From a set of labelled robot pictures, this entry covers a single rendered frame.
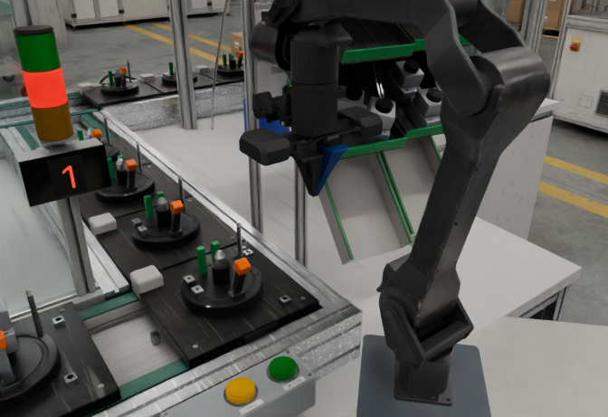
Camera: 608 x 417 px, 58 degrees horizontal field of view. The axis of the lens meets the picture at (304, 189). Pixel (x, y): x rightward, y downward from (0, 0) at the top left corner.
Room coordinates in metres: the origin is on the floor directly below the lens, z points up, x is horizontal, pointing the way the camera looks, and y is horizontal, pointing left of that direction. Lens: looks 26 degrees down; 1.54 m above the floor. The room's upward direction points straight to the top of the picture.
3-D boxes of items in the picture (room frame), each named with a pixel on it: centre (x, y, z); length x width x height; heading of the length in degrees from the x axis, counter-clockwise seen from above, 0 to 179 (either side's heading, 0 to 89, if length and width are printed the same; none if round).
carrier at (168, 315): (0.77, 0.14, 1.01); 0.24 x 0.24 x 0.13; 36
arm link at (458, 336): (0.47, -0.13, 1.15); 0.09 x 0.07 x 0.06; 127
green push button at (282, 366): (0.59, 0.03, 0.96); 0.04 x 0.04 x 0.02
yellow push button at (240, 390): (0.55, 0.09, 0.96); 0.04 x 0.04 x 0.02
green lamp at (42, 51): (0.76, 0.37, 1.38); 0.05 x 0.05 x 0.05
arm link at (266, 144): (0.64, -0.01, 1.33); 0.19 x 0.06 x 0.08; 126
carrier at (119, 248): (0.97, 0.29, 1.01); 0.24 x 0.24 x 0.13; 36
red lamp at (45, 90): (0.76, 0.37, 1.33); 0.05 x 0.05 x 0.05
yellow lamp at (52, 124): (0.76, 0.37, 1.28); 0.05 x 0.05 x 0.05
